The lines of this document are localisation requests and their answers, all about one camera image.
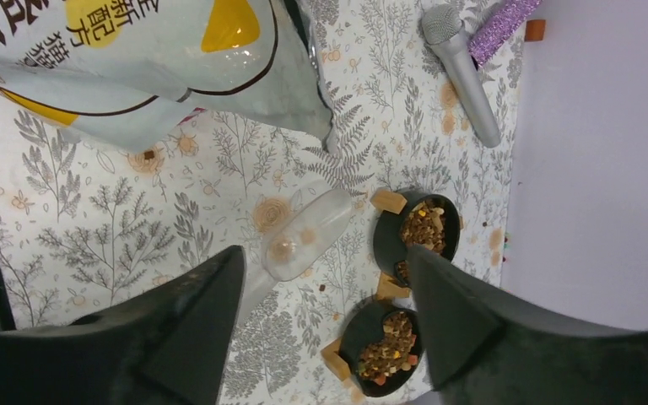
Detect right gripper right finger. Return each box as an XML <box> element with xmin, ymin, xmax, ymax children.
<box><xmin>407</xmin><ymin>246</ymin><xmax>648</xmax><ymax>404</ymax></box>

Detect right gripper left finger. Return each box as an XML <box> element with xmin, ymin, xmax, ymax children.
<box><xmin>0</xmin><ymin>246</ymin><xmax>246</xmax><ymax>404</ymax></box>

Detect clear plastic scoop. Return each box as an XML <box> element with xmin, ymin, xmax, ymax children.
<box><xmin>237</xmin><ymin>186</ymin><xmax>352</xmax><ymax>326</ymax></box>

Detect cat food bag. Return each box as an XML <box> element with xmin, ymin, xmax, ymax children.
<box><xmin>0</xmin><ymin>0</ymin><xmax>337</xmax><ymax>152</ymax></box>

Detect right black pet bowl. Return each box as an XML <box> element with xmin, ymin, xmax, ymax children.
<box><xmin>321</xmin><ymin>300</ymin><xmax>424</xmax><ymax>397</ymax></box>

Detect black pet bowl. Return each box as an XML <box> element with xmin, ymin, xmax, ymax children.
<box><xmin>372</xmin><ymin>189</ymin><xmax>463</xmax><ymax>287</ymax></box>
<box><xmin>321</xmin><ymin>300</ymin><xmax>424</xmax><ymax>397</ymax></box>

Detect pet food kibble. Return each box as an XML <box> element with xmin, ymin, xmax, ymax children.
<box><xmin>399</xmin><ymin>199</ymin><xmax>446</xmax><ymax>254</ymax></box>

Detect left black pet bowl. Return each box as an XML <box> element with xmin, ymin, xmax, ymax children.
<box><xmin>372</xmin><ymin>189</ymin><xmax>463</xmax><ymax>287</ymax></box>

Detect floral table mat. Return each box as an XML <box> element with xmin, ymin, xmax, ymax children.
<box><xmin>0</xmin><ymin>1</ymin><xmax>524</xmax><ymax>404</ymax></box>

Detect small brown cube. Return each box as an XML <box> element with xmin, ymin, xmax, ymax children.
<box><xmin>524</xmin><ymin>19</ymin><xmax>547</xmax><ymax>42</ymax></box>

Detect grey microphone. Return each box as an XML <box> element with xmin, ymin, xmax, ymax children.
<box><xmin>421</xmin><ymin>4</ymin><xmax>501</xmax><ymax>149</ymax></box>

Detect purple glitter microphone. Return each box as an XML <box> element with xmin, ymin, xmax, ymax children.
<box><xmin>467</xmin><ymin>0</ymin><xmax>543</xmax><ymax>68</ymax></box>

